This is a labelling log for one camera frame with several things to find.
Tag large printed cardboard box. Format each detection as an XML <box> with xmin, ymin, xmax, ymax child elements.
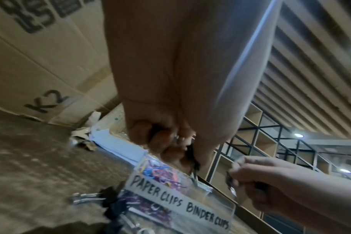
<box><xmin>0</xmin><ymin>0</ymin><xmax>122</xmax><ymax>127</ymax></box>

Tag person's left hand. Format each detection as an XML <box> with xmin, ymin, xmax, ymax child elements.
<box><xmin>101</xmin><ymin>0</ymin><xmax>284</xmax><ymax>177</ymax></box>

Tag person's right forearm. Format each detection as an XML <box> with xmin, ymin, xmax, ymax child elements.
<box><xmin>291</xmin><ymin>168</ymin><xmax>351</xmax><ymax>234</ymax></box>

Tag black binder clip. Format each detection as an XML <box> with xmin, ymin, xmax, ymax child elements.
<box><xmin>225</xmin><ymin>170</ymin><xmax>240</xmax><ymax>197</ymax></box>

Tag wooden cubby shelf black frame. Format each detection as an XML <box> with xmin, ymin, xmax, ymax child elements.
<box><xmin>205</xmin><ymin>100</ymin><xmax>339</xmax><ymax>234</ymax></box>

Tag pile of coloured paper clips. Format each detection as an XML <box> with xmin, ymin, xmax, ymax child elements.
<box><xmin>121</xmin><ymin>159</ymin><xmax>193</xmax><ymax>221</ymax></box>

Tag person's right hand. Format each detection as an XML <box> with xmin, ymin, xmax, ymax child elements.
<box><xmin>227</xmin><ymin>155</ymin><xmax>319</xmax><ymax>216</ymax></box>

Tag clear labelled organiser box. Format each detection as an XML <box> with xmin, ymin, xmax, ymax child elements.
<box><xmin>118</xmin><ymin>156</ymin><xmax>237</xmax><ymax>234</ymax></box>

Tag pile of black binder clips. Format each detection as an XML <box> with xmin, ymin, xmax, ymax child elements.
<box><xmin>71</xmin><ymin>185</ymin><xmax>153</xmax><ymax>234</ymax></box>

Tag white paper sheets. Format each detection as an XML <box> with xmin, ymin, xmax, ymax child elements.
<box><xmin>89</xmin><ymin>109</ymin><xmax>149</xmax><ymax>166</ymax></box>

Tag crumpled paper scrap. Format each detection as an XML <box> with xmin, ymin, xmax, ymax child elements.
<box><xmin>70</xmin><ymin>111</ymin><xmax>102</xmax><ymax>152</ymax></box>

